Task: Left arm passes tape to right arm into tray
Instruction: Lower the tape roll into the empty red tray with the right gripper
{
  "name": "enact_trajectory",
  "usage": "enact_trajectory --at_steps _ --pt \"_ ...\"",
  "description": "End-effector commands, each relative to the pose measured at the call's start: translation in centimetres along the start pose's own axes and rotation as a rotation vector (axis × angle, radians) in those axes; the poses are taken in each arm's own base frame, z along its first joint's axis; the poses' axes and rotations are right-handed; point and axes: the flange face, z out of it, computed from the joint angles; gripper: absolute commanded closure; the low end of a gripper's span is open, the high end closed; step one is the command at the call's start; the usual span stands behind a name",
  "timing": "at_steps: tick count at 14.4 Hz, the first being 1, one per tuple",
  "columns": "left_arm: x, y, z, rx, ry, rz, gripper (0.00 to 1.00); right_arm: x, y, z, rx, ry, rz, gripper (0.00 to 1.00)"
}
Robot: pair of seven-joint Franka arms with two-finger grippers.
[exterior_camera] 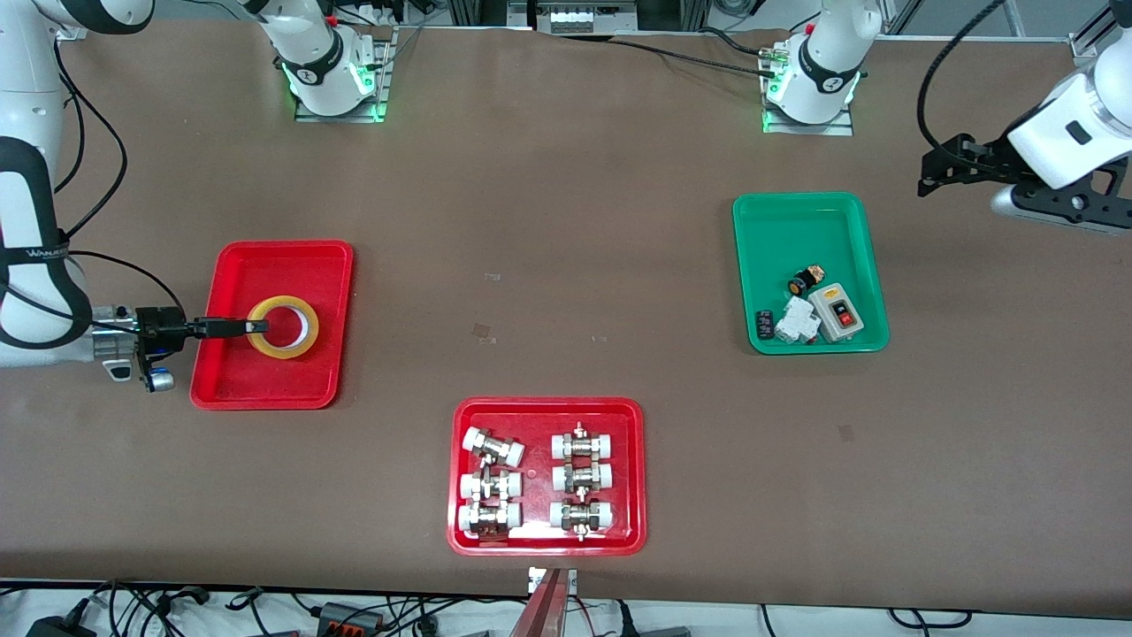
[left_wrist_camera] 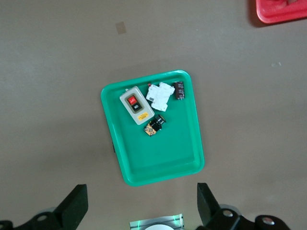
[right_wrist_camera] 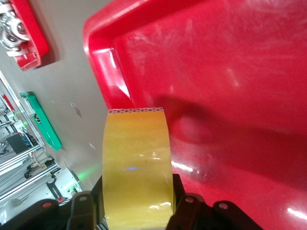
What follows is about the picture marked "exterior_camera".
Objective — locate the yellow packing tape roll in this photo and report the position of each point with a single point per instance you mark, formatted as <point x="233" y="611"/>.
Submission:
<point x="305" y="341"/>

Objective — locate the green plastic tray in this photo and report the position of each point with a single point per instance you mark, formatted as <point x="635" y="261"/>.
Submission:
<point x="805" y="230"/>

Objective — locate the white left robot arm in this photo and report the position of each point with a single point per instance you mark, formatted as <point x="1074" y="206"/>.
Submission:
<point x="818" y="62"/>

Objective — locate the grey power strip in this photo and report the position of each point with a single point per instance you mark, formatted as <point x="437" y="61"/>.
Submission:
<point x="584" y="16"/>

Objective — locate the red plastic tray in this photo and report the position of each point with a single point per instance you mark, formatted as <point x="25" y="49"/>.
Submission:
<point x="274" y="265"/>
<point x="539" y="478"/>

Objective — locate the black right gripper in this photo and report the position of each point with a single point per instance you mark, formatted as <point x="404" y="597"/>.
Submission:
<point x="159" y="325"/>

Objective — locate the brass fitting with white caps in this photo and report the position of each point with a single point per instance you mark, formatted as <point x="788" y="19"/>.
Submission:
<point x="489" y="518"/>
<point x="491" y="485"/>
<point x="581" y="517"/>
<point x="583" y="478"/>
<point x="583" y="442"/>
<point x="493" y="448"/>

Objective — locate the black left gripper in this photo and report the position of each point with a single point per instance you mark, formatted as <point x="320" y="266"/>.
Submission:
<point x="989" y="156"/>

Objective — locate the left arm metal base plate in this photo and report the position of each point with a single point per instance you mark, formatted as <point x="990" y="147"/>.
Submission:
<point x="840" y="126"/>

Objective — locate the aluminium profile post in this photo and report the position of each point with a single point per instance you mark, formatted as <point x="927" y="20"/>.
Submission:
<point x="541" y="610"/>

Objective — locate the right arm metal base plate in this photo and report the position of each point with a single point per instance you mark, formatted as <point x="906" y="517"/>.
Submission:
<point x="382" y="80"/>

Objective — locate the aluminium frame profile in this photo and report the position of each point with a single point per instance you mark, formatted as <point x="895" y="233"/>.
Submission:
<point x="1092" y="40"/>

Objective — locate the black round knob component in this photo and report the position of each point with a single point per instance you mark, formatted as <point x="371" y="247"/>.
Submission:
<point x="801" y="282"/>

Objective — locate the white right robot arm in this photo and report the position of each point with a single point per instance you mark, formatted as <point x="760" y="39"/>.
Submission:
<point x="305" y="53"/>

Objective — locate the grey push button switch box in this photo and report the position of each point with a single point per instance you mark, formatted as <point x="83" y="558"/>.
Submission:
<point x="836" y="311"/>

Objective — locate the small white label plate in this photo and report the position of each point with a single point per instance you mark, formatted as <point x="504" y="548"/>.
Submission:
<point x="533" y="579"/>

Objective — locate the small black electrical component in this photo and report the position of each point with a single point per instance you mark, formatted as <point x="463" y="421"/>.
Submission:
<point x="765" y="324"/>

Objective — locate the white circuit breaker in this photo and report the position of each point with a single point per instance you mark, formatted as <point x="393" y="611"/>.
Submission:
<point x="798" y="322"/>

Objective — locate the black connector box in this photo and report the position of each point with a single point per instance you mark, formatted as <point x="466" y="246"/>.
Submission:
<point x="349" y="617"/>

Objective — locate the black power adapter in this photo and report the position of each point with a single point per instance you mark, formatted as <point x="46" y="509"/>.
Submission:
<point x="57" y="626"/>

